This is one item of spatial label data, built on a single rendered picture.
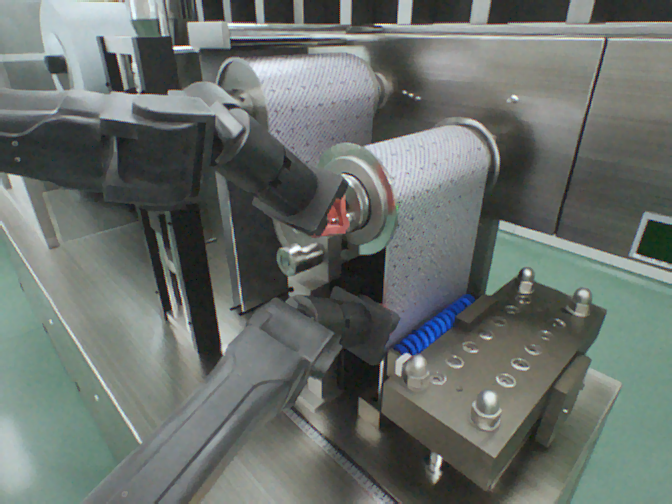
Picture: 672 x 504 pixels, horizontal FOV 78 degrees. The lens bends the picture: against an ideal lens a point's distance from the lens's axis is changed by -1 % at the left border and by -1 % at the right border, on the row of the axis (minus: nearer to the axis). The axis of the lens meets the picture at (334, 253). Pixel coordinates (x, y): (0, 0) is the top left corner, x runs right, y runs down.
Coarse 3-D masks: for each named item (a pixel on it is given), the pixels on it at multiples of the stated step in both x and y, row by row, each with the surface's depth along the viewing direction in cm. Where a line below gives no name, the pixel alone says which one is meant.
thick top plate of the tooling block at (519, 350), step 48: (480, 336) 64; (528, 336) 64; (576, 336) 64; (384, 384) 56; (432, 384) 56; (480, 384) 56; (528, 384) 56; (432, 432) 52; (480, 432) 49; (480, 480) 49
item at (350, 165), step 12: (336, 168) 53; (348, 168) 52; (360, 168) 50; (372, 180) 50; (372, 192) 50; (372, 204) 51; (384, 204) 50; (372, 216) 52; (384, 216) 51; (372, 228) 52; (348, 240) 56; (360, 240) 55
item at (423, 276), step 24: (456, 216) 63; (432, 240) 60; (456, 240) 65; (408, 264) 58; (432, 264) 63; (456, 264) 68; (384, 288) 56; (408, 288) 60; (432, 288) 65; (456, 288) 72; (408, 312) 62; (432, 312) 68
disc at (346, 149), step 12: (348, 144) 51; (324, 156) 55; (336, 156) 53; (348, 156) 52; (360, 156) 51; (372, 156) 49; (372, 168) 50; (384, 168) 49; (384, 180) 49; (384, 192) 50; (396, 192) 49; (396, 204) 49; (396, 216) 50; (384, 228) 52; (372, 240) 54; (384, 240) 52; (360, 252) 56; (372, 252) 55
